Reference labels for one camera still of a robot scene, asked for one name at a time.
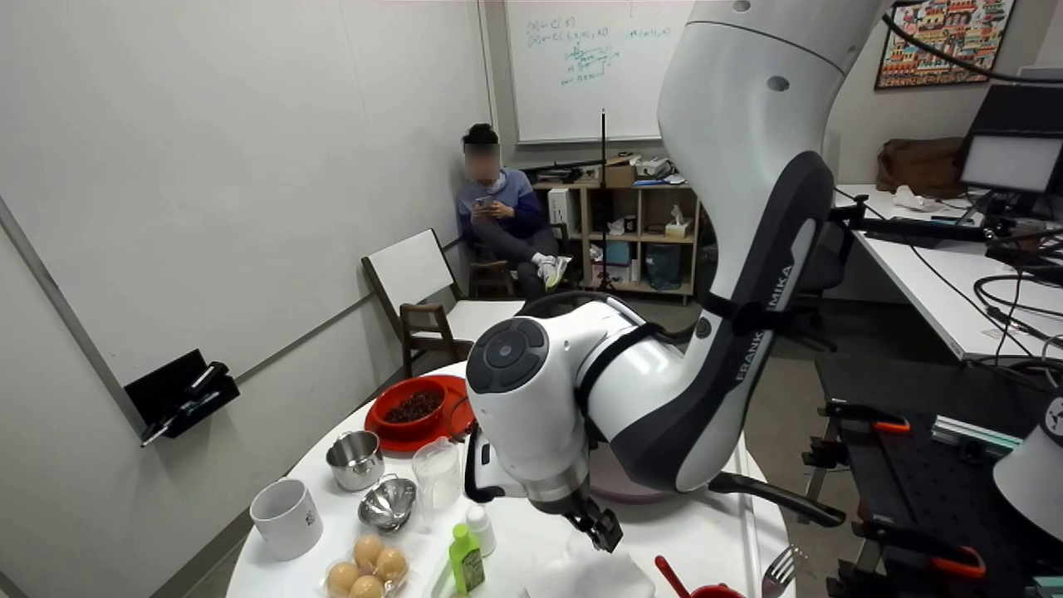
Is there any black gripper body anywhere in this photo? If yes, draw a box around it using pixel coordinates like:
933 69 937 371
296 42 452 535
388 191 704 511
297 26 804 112
552 491 623 554

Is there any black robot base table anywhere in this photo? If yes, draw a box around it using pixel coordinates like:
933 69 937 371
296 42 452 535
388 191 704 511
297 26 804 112
810 354 1063 598

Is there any small white bottle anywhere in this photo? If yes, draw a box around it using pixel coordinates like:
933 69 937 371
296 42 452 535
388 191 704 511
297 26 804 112
460 501 499 560

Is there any green squeeze bottle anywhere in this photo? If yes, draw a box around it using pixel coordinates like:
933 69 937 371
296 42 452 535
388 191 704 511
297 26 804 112
446 523 492 598

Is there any red measuring cup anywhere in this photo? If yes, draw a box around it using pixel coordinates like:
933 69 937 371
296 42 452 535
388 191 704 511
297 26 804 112
651 553 746 598

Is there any clear plastic cup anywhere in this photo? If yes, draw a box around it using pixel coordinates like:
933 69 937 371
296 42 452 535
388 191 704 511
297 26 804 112
409 435 466 519

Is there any metal fork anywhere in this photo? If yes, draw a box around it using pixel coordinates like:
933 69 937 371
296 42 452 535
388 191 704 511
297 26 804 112
760 545 804 598

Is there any small steel bowl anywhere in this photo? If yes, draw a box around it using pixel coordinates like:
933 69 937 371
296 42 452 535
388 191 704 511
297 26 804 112
355 474 420 535

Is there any red bowl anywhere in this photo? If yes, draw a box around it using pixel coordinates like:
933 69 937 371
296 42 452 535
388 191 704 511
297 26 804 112
367 379 459 439

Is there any steel cup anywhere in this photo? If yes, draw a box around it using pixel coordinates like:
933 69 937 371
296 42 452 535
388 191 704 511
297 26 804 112
321 428 388 494

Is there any wooden shelf unit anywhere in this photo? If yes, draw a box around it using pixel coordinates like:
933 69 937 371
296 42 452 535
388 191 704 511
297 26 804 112
574 181 709 304

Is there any white mug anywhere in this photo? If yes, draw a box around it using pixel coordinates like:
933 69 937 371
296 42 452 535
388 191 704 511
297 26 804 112
245 474 324 561

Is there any wooden chair with white panels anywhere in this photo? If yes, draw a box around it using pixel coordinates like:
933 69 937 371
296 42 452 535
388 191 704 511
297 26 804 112
363 226 527 377

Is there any seated person in blue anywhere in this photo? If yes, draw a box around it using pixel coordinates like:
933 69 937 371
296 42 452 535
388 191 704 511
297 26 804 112
452 123 574 295

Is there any black office chair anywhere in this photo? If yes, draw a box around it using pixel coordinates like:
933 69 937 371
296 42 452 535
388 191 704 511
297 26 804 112
772 213 859 354

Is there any pale green metal bar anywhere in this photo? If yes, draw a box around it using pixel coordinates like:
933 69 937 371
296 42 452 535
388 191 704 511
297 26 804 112
931 411 1027 455

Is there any white desk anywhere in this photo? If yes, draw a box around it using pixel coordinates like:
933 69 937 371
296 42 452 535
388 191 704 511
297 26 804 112
839 181 1063 368

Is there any white conical device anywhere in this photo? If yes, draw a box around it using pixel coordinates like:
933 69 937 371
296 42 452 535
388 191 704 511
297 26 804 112
988 397 1063 545

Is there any brown cardboard box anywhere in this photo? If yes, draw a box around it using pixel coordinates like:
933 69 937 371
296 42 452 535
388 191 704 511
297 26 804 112
877 138 965 201

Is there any computer monitor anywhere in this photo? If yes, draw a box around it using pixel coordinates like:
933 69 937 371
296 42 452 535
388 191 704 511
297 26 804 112
957 79 1063 201

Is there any black clamp orange handle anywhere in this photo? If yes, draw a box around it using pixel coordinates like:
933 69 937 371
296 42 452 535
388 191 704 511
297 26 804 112
850 511 988 585
825 397 916 442

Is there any black wall marker holder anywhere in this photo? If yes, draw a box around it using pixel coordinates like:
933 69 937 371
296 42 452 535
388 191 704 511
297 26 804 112
121 349 242 444

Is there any large wall whiteboard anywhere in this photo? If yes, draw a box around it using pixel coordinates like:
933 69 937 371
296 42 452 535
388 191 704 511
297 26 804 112
502 0 699 146

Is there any colourful wall poster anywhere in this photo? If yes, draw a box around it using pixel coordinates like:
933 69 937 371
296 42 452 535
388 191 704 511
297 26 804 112
873 0 1018 93

